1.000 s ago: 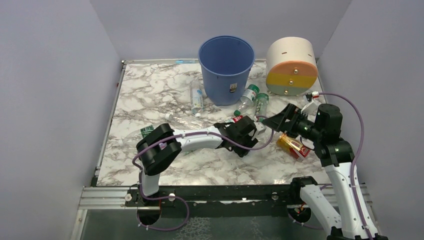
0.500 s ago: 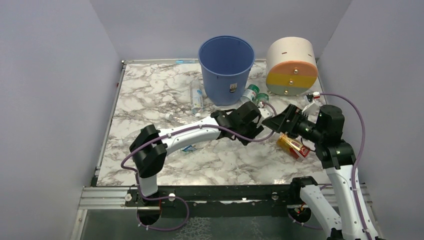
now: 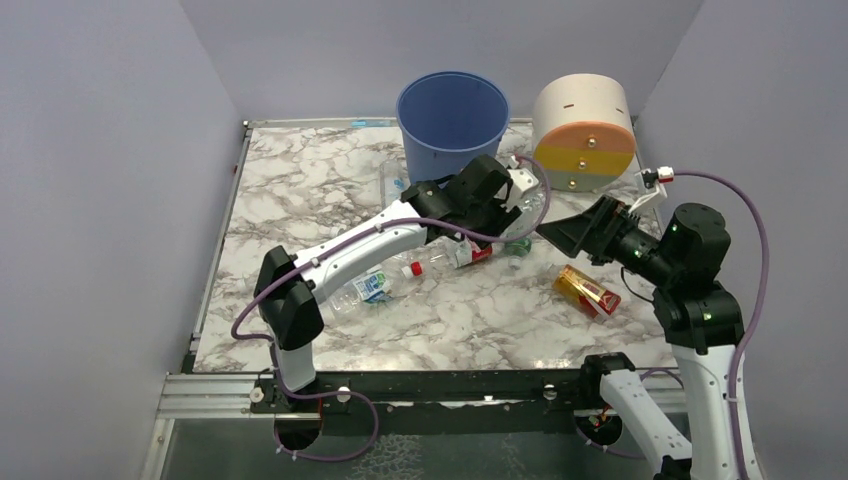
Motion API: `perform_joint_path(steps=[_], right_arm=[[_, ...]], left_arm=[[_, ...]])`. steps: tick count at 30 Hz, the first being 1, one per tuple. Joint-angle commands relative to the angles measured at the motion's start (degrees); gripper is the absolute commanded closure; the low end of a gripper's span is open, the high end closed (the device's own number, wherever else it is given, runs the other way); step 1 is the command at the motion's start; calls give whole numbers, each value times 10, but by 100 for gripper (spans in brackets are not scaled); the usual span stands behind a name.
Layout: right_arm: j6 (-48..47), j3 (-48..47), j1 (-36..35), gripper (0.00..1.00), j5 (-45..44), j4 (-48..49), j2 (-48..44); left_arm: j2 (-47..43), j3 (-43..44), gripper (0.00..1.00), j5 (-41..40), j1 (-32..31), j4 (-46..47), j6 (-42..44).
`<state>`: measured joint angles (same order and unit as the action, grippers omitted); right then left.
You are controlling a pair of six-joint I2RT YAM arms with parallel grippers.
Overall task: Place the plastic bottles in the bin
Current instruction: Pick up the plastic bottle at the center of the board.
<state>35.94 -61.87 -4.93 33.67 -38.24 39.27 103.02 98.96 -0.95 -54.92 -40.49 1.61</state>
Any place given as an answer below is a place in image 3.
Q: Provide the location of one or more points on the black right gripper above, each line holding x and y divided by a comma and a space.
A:
611, 229

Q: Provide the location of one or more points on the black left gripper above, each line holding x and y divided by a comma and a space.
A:
494, 216

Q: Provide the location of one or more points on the gold red snack packet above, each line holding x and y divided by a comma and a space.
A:
584, 292

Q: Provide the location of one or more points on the green floral label bottle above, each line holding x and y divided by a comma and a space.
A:
516, 251

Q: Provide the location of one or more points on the clear bottle red label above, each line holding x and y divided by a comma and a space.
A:
444, 256

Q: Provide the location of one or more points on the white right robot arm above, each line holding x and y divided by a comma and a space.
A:
702, 322

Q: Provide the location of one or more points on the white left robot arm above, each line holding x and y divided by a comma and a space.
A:
292, 286

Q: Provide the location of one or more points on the blue plastic bin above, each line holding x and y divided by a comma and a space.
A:
448, 118

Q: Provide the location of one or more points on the upright-lying bottle blue white label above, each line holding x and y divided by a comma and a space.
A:
392, 181

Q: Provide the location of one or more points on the round pastel drawer cabinet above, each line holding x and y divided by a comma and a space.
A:
582, 132

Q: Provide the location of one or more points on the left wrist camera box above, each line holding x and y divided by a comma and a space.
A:
521, 186

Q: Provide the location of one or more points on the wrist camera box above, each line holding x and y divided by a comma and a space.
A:
652, 188
521, 186

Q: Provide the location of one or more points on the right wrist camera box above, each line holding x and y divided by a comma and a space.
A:
652, 188

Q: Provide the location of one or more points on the black aluminium mounting rail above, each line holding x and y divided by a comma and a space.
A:
348, 404

